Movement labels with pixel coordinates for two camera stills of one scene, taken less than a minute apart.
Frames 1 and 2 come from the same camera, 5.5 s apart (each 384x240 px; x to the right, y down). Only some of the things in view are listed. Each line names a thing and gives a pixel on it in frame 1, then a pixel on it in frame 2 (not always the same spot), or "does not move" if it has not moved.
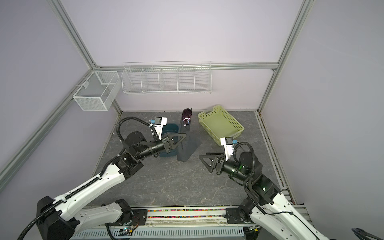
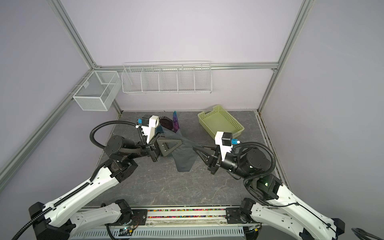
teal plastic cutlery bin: x=170 y=128 -> x=159 y=128
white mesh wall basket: x=98 y=91 does not move
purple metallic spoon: x=187 y=113 -> x=166 y=123
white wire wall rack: x=167 y=77 does not move
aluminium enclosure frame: x=7 y=171 does not move
